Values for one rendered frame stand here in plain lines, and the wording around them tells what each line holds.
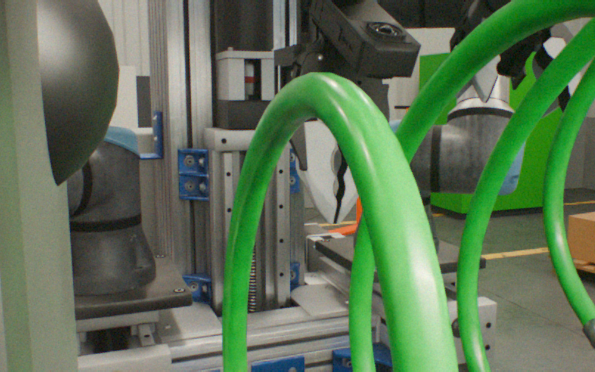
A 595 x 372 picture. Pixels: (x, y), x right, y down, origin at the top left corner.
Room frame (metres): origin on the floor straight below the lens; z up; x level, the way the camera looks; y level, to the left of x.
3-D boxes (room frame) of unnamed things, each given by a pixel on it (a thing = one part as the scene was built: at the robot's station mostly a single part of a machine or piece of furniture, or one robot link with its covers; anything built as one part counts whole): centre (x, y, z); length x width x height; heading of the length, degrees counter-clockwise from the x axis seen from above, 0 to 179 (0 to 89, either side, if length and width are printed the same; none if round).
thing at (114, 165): (0.85, 0.30, 1.20); 0.13 x 0.12 x 0.14; 150
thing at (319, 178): (0.52, 0.00, 1.24); 0.06 x 0.03 x 0.09; 18
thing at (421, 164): (1.03, -0.17, 1.20); 0.13 x 0.12 x 0.14; 74
